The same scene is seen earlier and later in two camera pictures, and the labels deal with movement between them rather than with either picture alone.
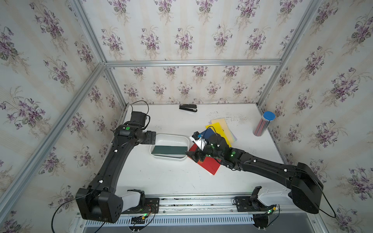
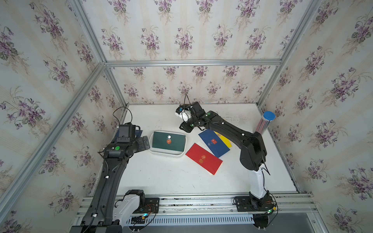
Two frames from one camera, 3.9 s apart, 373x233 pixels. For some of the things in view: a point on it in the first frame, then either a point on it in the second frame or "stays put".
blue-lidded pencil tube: x=263 y=123 stays put
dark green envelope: x=169 y=150 -> x=169 y=141
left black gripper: x=150 y=138 -> x=141 y=146
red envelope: x=210 y=164 stays put
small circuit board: x=139 y=220 stays put
